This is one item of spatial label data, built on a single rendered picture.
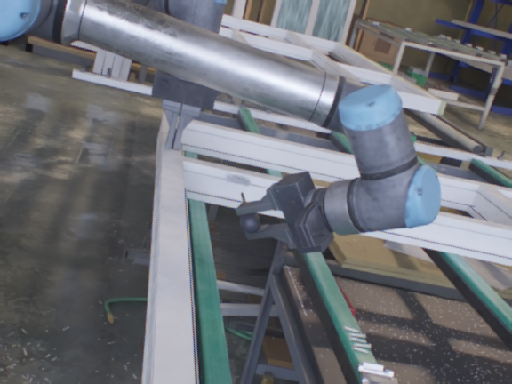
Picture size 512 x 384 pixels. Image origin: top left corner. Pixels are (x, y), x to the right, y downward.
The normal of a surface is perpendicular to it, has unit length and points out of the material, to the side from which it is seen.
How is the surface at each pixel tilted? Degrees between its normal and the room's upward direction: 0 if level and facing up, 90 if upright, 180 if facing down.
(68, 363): 0
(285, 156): 90
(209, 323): 0
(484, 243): 90
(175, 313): 0
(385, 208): 107
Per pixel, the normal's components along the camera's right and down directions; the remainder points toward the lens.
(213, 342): 0.24, -0.94
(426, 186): 0.83, -0.04
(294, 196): -0.48, 0.46
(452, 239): 0.10, 0.29
